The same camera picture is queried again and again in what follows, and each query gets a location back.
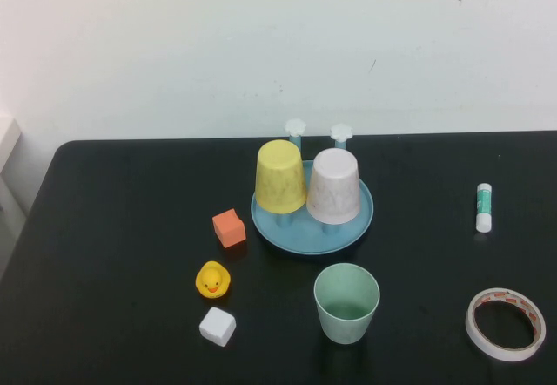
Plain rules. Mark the yellow plastic cup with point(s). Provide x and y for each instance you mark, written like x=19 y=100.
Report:
x=278 y=180

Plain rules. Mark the green and white glue stick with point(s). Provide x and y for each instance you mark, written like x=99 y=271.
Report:
x=484 y=206

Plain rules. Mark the pale green plastic cup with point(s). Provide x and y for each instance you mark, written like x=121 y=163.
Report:
x=346 y=315

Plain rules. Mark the pale pink plastic cup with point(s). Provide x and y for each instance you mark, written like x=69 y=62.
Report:
x=334 y=189

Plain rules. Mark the white double-sided tape roll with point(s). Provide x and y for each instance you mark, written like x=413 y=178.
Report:
x=505 y=354

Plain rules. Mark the blue cup stand with pegs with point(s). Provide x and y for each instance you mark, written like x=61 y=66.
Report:
x=300 y=239

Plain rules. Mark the white foam cube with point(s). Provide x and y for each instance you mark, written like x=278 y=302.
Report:
x=216 y=327

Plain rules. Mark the yellow rubber duck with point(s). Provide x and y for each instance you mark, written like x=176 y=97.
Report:
x=212 y=280

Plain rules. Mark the orange foam cube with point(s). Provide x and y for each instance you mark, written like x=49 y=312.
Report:
x=228 y=228

